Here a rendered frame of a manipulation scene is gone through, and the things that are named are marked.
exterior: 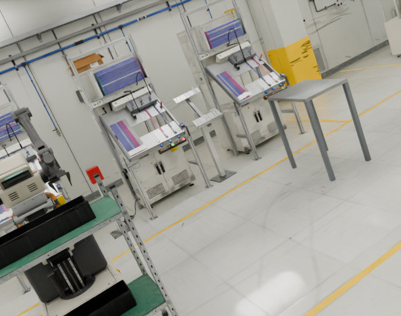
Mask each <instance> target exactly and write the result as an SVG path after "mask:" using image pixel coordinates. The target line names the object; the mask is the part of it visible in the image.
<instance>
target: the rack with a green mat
mask: <svg viewBox="0 0 401 316"><path fill-rule="evenodd" d="M94 178H95V180H96V182H97V184H98V186H99V188H100V190H101V192H102V194H103V197H102V198H100V199H98V200H96V201H94V202H93V203H91V204H90V207H91V208H92V211H93V212H94V215H95V216H96V218H95V219H93V220H91V221H89V222H87V223H86V224H84V225H82V226H80V227H78V228H77V229H75V230H73V231H71V232H69V233H67V234H65V235H64V236H62V237H60V238H58V239H56V240H55V241H52V242H51V243H49V244H47V245H45V246H43V247H42V248H40V249H38V250H36V251H34V252H32V253H30V254H28V255H27V256H25V257H23V258H21V259H20V260H18V261H15V262H14V263H12V264H10V265H8V266H6V267H5V268H3V269H1V270H0V285H1V284H3V283H4V282H6V281H8V280H10V279H12V278H14V277H15V276H17V275H19V274H20V273H22V272H24V271H26V270H28V269H30V268H31V267H33V266H35V265H37V264H39V263H41V262H42V261H44V260H46V259H48V258H49V257H51V256H53V255H55V254H57V253H59V252H60V251H62V250H64V249H65V248H68V247H69V246H71V245H73V244H75V243H76V242H78V241H80V240H82V239H84V238H86V237H87V236H89V235H91V234H93V233H95V232H96V231H98V230H100V229H102V228H104V227H106V226H107V225H109V224H111V223H113V222H114V221H116V222H117V224H118V226H119V228H120V230H121V232H122V234H123V236H124V238H125V240H126V242H127V244H128V246H129V248H130V250H131V252H132V254H133V256H134V258H135V260H136V262H137V264H138V266H139V268H140V270H141V272H142V275H141V276H140V277H138V278H136V279H135V280H133V281H132V282H130V283H128V284H127V286H128V287H129V288H130V290H131V293H132V295H133V297H134V299H135V301H136V303H137V305H136V306H135V307H133V308H131V309H130V310H128V311H127V312H125V313H123V314H122V315H121V316H153V315H154V314H155V313H158V312H159V311H161V312H162V315H163V316H168V315H169V314H168V312H167V310H166V309H165V307H167V306H168V308H169V311H170V312H171V315H172V316H179V315H178V313H177V311H176V309H175V307H174V305H173V303H172V301H171V299H170V297H169V295H168V293H167V291H166V289H165V287H164V285H163V283H162V281H161V279H160V277H159V274H158V272H157V270H156V268H155V266H154V264H153V262H152V260H151V258H150V256H149V254H148V252H147V250H146V247H145V246H144V243H143V242H142V239H141V237H140V236H139V233H138V232H137V229H136V227H135V226H134V223H133V221H132V219H131V217H130V215H129V213H128V211H127V209H126V207H125V205H124V203H123V201H122V199H121V196H120V194H119V192H118V190H117V188H116V186H115V184H112V185H110V186H109V189H110V191H111V193H112V195H113V197H114V199H115V200H114V199H113V198H111V197H110V196H109V194H108V192H107V190H106V188H105V186H104V184H103V182H102V180H101V178H100V176H99V175H98V174H96V175H94ZM122 217H124V219H125V221H126V223H127V225H128V227H129V229H130V231H131V233H132V235H133V237H134V239H135V241H136V243H137V245H138V247H139V249H140V251H141V253H142V255H143V257H144V259H145V261H146V263H147V266H148V268H149V270H150V272H151V274H152V276H153V278H154V280H155V281H154V280H153V279H152V278H151V277H150V276H149V275H148V273H147V271H146V269H145V267H144V265H143V263H142V261H141V259H140V257H139V255H138V253H137V251H136V249H135V247H134V245H133V243H132V241H131V239H130V237H129V235H128V233H127V231H126V229H125V227H124V225H123V223H122V220H121V218H122Z"/></svg>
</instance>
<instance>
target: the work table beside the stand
mask: <svg viewBox="0 0 401 316"><path fill-rule="evenodd" d="M340 85H342V86H343V90H344V92H345V96H346V99H347V102H348V106H349V108H350V112H351V116H352V119H353V122H354V125H355V129H356V133H357V135H358V139H359V141H360V145H361V149H362V152H363V155H364V158H365V161H370V160H371V157H370V153H369V150H368V146H367V144H366V140H365V136H364V133H363V130H362V127H361V123H360V119H359V116H358V113H357V110H356V107H355V103H354V100H353V96H352V94H351V90H350V86H349V83H348V79H347V78H342V79H325V80H303V81H301V82H299V83H297V84H295V85H293V86H291V87H288V88H286V89H284V90H282V91H280V92H278V93H276V94H273V95H271V96H269V97H267V99H268V102H269V105H270V108H271V110H272V114H273V116H274V119H275V122H276V124H277V128H278V130H279V133H280V135H281V139H282V141H283V144H284V147H285V150H286V152H287V156H288V158H289V161H290V163H291V167H292V168H293V169H295V168H296V167H297V166H296V163H295V160H294V157H293V154H292V152H291V148H290V146H289V143H288V141H287V137H286V134H285V132H284V129H283V126H282V123H281V120H280V118H279V114H278V112H277V109H276V107H275V103H274V101H286V102H304V105H305V108H306V111H307V114H308V117H309V120H310V123H311V126H312V128H313V132H314V135H315V138H316V141H317V143H318V147H319V150H320V153H321V156H322V158H323V162H324V165H325V168H326V171H327V173H328V177H329V180H330V181H334V180H336V178H335V176H334V172H333V169H332V167H331V163H330V161H329V157H328V154H327V151H328V146H327V144H326V141H325V138H324V135H323V131H322V129H321V125H320V123H319V119H318V116H317V113H316V110H315V108H314V104H313V101H312V99H314V98H316V97H318V96H320V95H322V94H324V93H326V92H328V91H330V90H332V89H334V88H336V87H338V86H340Z"/></svg>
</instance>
